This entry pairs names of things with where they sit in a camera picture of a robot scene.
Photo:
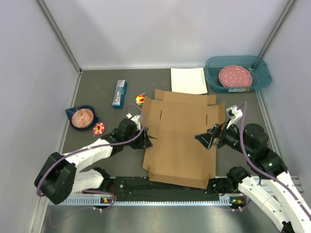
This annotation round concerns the aluminium frame rail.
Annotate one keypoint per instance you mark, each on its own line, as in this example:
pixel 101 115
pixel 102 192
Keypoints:
pixel 97 181

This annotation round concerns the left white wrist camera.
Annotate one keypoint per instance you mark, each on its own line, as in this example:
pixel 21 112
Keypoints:
pixel 135 119

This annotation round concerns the blue toothpaste box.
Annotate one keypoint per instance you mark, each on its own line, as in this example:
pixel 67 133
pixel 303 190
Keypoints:
pixel 119 95

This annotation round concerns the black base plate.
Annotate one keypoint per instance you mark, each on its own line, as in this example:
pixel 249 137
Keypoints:
pixel 142 189

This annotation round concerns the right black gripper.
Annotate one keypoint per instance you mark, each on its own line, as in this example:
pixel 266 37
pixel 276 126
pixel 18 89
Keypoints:
pixel 206 138

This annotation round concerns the grey slotted cable duct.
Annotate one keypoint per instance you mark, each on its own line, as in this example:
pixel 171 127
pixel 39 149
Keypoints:
pixel 101 201

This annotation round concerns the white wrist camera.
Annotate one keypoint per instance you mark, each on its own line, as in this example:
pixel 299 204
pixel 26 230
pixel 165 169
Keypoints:
pixel 135 119
pixel 235 114

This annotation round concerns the pink dotted plate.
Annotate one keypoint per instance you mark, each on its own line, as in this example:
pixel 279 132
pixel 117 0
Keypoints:
pixel 235 76

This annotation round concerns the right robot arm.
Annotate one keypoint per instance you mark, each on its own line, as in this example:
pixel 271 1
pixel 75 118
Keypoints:
pixel 284 206

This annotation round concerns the rainbow flower plush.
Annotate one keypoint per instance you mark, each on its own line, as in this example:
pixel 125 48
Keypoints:
pixel 140 100

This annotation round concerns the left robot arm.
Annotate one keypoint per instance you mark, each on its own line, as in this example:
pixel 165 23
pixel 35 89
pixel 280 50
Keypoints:
pixel 64 174

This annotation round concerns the blue bowl red inside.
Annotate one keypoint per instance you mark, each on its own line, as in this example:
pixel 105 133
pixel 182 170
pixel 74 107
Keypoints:
pixel 82 117

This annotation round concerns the white square plate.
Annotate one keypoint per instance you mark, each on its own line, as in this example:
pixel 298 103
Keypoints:
pixel 188 80

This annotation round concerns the teal plastic bin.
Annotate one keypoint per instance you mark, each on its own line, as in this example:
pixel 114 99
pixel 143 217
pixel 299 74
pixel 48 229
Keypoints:
pixel 256 66

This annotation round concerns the brown cardboard box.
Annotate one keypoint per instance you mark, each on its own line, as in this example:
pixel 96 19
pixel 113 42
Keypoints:
pixel 175 119

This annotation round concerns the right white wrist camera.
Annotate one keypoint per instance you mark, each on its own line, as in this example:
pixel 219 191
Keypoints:
pixel 235 114

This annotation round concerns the pink flower plush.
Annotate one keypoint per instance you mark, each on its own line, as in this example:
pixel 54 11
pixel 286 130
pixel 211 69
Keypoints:
pixel 99 128

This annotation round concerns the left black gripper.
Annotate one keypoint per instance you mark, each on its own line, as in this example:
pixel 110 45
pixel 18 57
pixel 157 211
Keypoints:
pixel 144 142

